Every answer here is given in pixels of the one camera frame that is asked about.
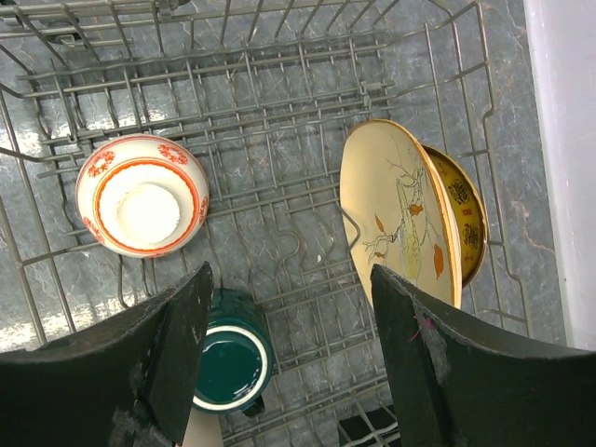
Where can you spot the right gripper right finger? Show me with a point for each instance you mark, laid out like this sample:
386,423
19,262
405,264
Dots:
456,380

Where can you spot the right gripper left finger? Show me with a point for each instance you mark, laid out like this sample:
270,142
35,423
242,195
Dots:
128,380

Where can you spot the yellow patterned small plate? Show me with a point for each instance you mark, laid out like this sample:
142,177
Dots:
469,212

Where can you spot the cream bird plate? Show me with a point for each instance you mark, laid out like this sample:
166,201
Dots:
397,213

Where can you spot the beige cup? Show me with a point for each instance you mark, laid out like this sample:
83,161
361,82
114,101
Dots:
203,430

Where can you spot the dark green mug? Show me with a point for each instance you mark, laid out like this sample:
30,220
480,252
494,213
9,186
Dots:
237,359

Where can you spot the white red patterned bowl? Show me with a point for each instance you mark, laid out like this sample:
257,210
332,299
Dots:
142,195

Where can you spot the wire dish rack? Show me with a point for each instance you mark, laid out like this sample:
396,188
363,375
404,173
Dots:
263,94

